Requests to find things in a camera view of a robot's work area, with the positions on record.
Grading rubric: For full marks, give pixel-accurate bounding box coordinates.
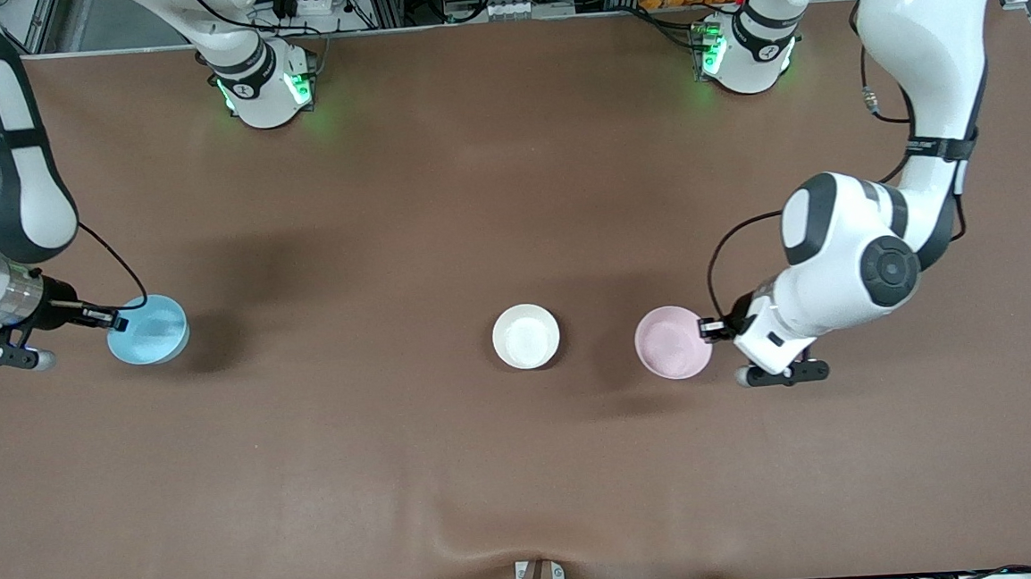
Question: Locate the light blue bowl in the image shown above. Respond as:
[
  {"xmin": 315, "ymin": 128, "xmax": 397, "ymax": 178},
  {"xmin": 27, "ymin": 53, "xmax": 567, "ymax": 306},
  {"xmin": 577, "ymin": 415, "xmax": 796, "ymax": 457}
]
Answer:
[{"xmin": 105, "ymin": 292, "xmax": 191, "ymax": 368}]

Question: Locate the pale pink bowl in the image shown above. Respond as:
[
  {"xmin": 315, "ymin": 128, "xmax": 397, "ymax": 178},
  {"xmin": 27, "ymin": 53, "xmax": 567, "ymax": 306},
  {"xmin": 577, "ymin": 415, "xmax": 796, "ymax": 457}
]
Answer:
[{"xmin": 633, "ymin": 304, "xmax": 716, "ymax": 382}]

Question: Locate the white bowl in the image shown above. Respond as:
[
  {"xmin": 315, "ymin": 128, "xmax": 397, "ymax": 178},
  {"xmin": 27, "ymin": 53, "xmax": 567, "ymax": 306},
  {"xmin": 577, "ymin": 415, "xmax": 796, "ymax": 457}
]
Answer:
[{"xmin": 490, "ymin": 301, "xmax": 564, "ymax": 373}]

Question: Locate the brown table cloth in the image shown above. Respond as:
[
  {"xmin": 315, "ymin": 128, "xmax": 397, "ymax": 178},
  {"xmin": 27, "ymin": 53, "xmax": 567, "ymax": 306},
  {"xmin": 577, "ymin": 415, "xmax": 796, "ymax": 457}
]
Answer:
[{"xmin": 0, "ymin": 0, "xmax": 1031, "ymax": 579}]

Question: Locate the white connector block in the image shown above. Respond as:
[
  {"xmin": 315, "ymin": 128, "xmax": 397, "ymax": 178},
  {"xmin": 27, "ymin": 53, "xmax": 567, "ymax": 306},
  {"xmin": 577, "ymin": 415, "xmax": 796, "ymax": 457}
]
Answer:
[{"xmin": 480, "ymin": 0, "xmax": 537, "ymax": 21}]

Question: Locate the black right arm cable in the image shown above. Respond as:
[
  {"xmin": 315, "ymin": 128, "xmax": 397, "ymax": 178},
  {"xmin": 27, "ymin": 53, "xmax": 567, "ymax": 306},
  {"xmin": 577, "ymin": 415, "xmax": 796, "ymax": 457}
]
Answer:
[{"xmin": 76, "ymin": 217, "xmax": 149, "ymax": 310}]

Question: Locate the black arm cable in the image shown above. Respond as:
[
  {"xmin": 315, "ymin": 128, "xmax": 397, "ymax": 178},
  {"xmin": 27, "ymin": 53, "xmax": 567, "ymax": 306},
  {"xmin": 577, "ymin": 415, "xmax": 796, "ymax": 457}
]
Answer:
[
  {"xmin": 690, "ymin": 0, "xmax": 974, "ymax": 325},
  {"xmin": 76, "ymin": 217, "xmax": 149, "ymax": 310}
]

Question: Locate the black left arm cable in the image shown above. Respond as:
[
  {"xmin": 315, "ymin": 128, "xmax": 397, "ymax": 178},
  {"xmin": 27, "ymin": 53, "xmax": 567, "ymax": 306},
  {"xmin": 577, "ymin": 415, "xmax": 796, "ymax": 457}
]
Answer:
[{"xmin": 690, "ymin": 0, "xmax": 974, "ymax": 325}]

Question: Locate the aluminium frame post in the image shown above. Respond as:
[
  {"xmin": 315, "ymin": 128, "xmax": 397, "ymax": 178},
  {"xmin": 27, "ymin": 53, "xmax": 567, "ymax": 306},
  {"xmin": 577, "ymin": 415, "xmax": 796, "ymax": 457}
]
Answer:
[{"xmin": 364, "ymin": 0, "xmax": 407, "ymax": 29}]

